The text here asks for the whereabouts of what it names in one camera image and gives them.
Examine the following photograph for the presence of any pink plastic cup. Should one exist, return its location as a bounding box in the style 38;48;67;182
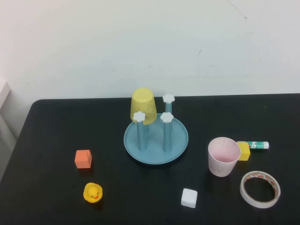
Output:
208;136;242;178

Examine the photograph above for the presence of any yellow plastic cup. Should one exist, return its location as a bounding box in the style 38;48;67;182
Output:
129;87;158;126

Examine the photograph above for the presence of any blue cup stand with pegs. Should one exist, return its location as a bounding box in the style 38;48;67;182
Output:
123;93;189;165

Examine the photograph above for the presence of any orange cube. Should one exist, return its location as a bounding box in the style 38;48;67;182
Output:
74;150;93;169

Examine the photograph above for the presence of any white cube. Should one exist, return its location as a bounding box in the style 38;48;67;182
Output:
180;188;198;208

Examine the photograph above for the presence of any yellow rubber duck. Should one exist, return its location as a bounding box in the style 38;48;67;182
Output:
82;182;103;203

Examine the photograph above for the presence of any yellow cube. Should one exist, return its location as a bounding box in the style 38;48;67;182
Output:
237;142;251;161

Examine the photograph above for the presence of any green and white glue stick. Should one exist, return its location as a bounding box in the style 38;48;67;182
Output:
237;141;270;150

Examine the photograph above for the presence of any white tape roll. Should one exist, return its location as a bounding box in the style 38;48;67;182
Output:
240;171;281;209

